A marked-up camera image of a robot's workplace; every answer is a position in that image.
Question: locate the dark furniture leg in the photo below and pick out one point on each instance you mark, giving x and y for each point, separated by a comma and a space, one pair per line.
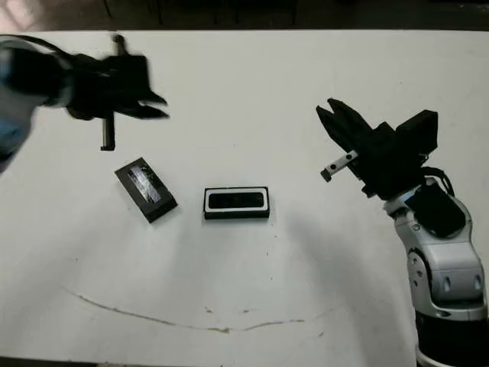
158, 11

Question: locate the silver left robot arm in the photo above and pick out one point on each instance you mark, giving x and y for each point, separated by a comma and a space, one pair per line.
26, 88

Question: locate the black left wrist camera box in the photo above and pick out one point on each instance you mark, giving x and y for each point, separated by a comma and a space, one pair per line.
126, 72

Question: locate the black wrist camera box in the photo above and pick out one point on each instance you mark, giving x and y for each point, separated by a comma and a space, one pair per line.
418, 134
126, 72

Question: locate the black box lid shiny window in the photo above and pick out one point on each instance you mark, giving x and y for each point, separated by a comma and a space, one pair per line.
147, 187

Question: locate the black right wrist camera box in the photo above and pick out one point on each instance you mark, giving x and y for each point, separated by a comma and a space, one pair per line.
418, 134

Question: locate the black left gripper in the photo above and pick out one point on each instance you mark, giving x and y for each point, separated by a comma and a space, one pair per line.
99, 99

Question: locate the black box with white foam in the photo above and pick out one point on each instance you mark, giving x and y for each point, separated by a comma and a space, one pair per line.
237, 216

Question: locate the black phone-like camera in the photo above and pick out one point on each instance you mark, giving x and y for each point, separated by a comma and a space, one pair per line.
237, 202

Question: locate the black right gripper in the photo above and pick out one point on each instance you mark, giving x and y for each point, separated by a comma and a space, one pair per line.
386, 164

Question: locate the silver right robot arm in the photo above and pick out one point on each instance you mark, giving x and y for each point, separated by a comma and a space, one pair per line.
443, 264

